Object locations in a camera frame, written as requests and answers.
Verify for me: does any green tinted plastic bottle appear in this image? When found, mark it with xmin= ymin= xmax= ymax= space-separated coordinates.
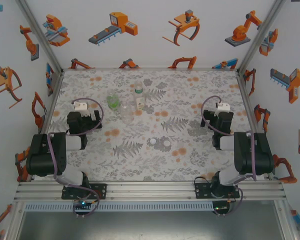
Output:
xmin=106 ymin=89 xmax=121 ymax=111

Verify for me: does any clear unlabelled plastic bottle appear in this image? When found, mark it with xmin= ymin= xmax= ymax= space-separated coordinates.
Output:
xmin=119 ymin=100 xmax=135 ymax=125

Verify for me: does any clear bottle with green label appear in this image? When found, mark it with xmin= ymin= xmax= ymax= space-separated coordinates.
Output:
xmin=132 ymin=80 xmax=147 ymax=112

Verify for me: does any floral patterned table cover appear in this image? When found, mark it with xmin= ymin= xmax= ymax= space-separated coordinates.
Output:
xmin=37 ymin=69 xmax=275 ymax=182

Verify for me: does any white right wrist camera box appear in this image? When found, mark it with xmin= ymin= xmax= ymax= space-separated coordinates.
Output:
xmin=215 ymin=101 xmax=231 ymax=113

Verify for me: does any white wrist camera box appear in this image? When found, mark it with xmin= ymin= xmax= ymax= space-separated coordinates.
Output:
xmin=215 ymin=101 xmax=231 ymax=113
xmin=73 ymin=101 xmax=89 ymax=118

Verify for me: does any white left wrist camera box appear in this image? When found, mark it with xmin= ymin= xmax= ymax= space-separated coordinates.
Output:
xmin=73 ymin=101 xmax=89 ymax=118

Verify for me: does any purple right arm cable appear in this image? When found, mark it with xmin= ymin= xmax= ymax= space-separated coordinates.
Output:
xmin=200 ymin=95 xmax=257 ymax=218

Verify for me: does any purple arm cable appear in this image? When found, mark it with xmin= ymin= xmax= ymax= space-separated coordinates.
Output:
xmin=46 ymin=97 xmax=105 ymax=221
xmin=200 ymin=95 xmax=257 ymax=218

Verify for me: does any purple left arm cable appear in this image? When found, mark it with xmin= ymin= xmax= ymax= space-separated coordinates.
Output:
xmin=46 ymin=97 xmax=105 ymax=221

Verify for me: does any aluminium side frame rail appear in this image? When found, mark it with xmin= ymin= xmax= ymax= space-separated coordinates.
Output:
xmin=236 ymin=70 xmax=275 ymax=181
xmin=16 ymin=70 xmax=65 ymax=185

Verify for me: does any aluminium frame post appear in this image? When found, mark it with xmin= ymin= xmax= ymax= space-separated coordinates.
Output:
xmin=16 ymin=0 xmax=65 ymax=73
xmin=236 ymin=0 xmax=286 ymax=73

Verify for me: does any aluminium front frame rail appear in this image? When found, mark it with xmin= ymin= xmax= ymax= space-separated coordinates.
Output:
xmin=13 ymin=181 xmax=287 ymax=202

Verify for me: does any white slotted cable duct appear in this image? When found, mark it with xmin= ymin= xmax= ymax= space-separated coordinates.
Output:
xmin=23 ymin=201 xmax=215 ymax=212

